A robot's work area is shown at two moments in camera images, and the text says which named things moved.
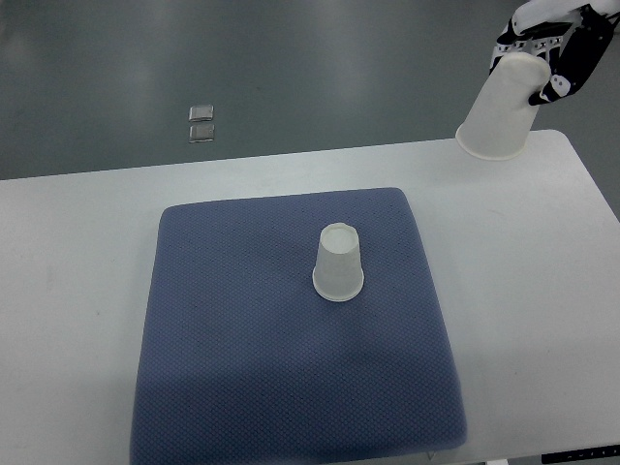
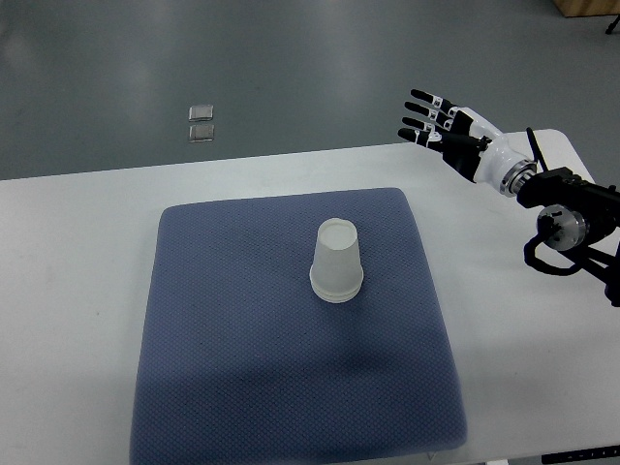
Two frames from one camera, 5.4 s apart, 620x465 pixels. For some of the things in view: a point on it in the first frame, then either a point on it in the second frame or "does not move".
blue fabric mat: [245, 363] does not move
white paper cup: [495, 126] to [336, 272]
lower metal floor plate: [201, 133] does not move
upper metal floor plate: [201, 113] does not move
